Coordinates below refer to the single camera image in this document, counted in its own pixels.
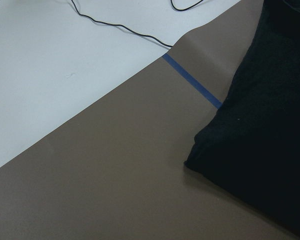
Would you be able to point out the black graphic t-shirt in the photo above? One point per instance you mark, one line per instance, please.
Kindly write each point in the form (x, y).
(251, 148)

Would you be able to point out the brown table mat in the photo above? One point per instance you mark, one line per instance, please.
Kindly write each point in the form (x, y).
(99, 107)

